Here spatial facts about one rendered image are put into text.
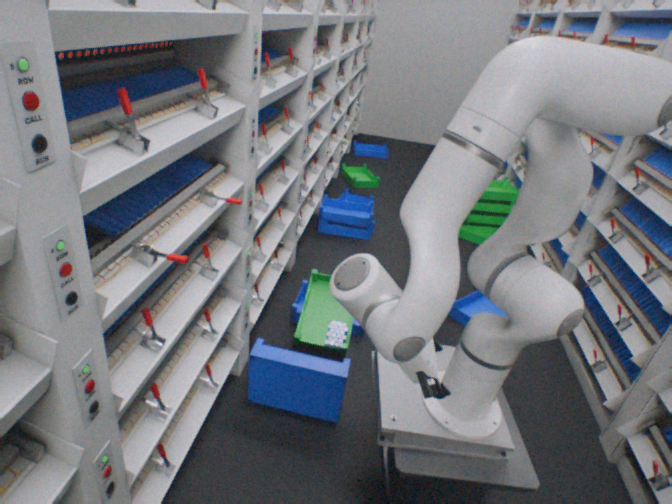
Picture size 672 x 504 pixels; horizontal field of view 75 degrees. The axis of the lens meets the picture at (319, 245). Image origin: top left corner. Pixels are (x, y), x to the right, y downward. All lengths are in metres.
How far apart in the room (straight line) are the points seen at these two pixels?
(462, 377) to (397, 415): 0.17
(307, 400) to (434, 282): 0.92
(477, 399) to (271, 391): 0.66
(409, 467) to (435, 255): 0.62
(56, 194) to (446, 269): 0.48
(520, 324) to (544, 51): 0.48
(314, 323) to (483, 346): 0.89
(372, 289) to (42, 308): 0.41
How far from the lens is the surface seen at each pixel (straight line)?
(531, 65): 0.62
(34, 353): 0.65
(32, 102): 0.53
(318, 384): 1.38
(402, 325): 0.58
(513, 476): 1.17
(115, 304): 0.73
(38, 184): 0.56
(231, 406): 1.50
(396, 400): 1.11
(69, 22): 0.59
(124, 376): 0.89
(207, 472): 1.37
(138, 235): 0.83
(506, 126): 0.61
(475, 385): 1.05
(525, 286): 0.89
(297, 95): 1.81
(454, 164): 0.60
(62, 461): 0.80
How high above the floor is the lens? 1.14
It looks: 29 degrees down
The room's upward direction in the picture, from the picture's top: 7 degrees clockwise
